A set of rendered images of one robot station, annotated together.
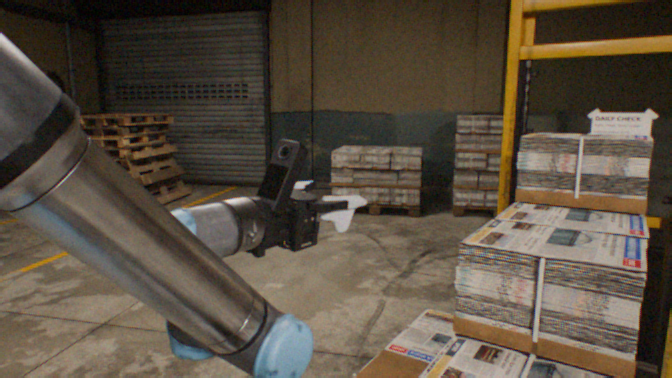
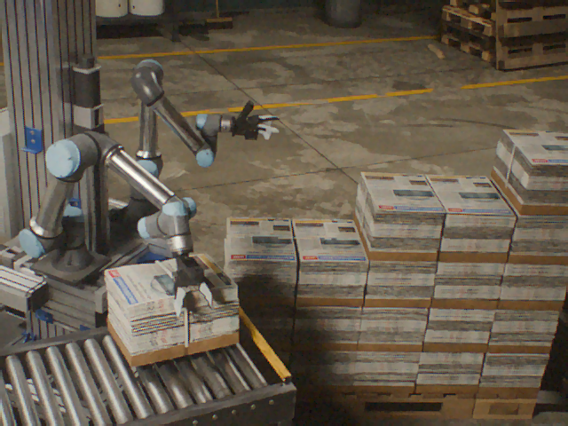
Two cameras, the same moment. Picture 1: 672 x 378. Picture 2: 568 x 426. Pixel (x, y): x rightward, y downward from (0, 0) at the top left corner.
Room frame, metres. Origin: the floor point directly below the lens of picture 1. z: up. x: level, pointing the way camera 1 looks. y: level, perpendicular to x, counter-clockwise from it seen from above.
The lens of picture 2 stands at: (-1.39, -2.56, 2.51)
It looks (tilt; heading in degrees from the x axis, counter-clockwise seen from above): 27 degrees down; 49
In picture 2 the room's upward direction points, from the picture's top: 5 degrees clockwise
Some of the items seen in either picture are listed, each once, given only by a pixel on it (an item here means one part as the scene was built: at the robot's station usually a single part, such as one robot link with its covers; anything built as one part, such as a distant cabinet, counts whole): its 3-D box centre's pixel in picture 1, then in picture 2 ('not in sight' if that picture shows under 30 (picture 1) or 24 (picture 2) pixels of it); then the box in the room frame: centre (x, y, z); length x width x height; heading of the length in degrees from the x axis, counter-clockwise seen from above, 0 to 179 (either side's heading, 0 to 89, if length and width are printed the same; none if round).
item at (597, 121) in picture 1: (597, 134); not in sight; (1.90, -1.12, 1.27); 0.57 x 0.01 x 0.65; 56
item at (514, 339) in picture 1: (545, 320); (393, 234); (1.04, -0.53, 0.86); 0.38 x 0.29 x 0.04; 56
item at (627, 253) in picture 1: (554, 241); (401, 191); (1.04, -0.54, 1.06); 0.37 x 0.29 x 0.01; 56
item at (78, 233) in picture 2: not in sight; (67, 224); (-0.19, 0.03, 0.98); 0.13 x 0.12 x 0.14; 18
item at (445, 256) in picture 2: not in sight; (460, 236); (1.28, -0.70, 0.86); 0.38 x 0.29 x 0.04; 57
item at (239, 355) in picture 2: not in sight; (237, 352); (0.05, -0.75, 0.77); 0.47 x 0.05 x 0.05; 77
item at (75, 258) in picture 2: not in sight; (70, 250); (-0.18, 0.04, 0.87); 0.15 x 0.15 x 0.10
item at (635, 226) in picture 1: (570, 217); (468, 193); (1.27, -0.70, 1.06); 0.37 x 0.28 x 0.01; 57
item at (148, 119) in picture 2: not in sight; (148, 122); (0.35, 0.35, 1.19); 0.15 x 0.12 x 0.55; 51
